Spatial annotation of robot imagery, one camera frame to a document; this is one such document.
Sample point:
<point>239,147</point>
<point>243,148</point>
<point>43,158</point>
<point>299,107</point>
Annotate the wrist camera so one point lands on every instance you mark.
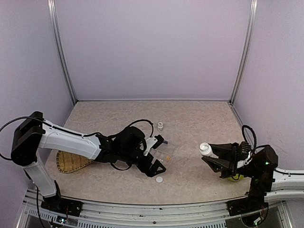
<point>152,143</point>
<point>244,152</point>

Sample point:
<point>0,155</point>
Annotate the aluminium frame post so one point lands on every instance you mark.
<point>60,50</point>
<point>245,51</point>

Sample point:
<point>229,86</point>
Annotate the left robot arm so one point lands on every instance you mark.
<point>129,145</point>

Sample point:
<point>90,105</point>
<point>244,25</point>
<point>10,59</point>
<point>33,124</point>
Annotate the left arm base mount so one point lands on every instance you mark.
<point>62,205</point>

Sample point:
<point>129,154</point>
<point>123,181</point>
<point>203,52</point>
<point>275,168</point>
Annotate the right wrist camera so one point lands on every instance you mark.
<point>244,152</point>

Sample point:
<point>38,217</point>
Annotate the front aluminium rail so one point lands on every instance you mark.
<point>96,214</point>

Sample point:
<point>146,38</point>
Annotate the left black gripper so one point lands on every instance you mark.
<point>144,168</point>

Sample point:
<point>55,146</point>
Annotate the woven bamboo tray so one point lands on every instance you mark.
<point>69,162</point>

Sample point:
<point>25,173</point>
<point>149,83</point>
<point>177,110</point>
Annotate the left aluminium frame post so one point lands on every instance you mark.
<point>60,50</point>

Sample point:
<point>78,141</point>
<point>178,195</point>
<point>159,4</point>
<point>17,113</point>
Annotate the clear plastic pill organizer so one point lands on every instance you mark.
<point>163,151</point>

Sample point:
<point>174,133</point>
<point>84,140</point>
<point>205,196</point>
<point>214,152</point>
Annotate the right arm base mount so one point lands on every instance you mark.
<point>245,205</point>

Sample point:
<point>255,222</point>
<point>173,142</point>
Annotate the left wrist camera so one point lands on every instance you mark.
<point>152,143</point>

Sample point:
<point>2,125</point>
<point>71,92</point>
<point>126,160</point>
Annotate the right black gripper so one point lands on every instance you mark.
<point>230,151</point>

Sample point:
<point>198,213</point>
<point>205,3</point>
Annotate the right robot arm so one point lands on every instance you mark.
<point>268,182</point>

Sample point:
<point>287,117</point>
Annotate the right aluminium frame post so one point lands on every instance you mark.
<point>245,51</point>

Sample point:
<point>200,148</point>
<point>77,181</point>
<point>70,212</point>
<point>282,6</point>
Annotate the green plastic bowl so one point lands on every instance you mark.
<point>237,177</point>

